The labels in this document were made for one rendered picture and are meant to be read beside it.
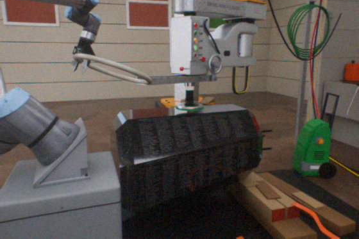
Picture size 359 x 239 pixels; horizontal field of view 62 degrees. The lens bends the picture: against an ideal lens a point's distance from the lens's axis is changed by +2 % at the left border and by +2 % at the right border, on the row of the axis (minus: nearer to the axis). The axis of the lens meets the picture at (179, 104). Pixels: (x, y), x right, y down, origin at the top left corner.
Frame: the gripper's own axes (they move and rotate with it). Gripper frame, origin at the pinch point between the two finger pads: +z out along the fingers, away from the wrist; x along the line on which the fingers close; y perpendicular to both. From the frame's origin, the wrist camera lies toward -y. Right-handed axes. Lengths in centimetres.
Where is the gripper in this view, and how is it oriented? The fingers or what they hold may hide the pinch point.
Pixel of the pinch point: (79, 71)
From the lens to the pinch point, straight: 199.6
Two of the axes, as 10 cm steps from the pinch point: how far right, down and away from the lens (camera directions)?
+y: -2.5, -1.6, -9.5
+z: -2.8, 9.6, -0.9
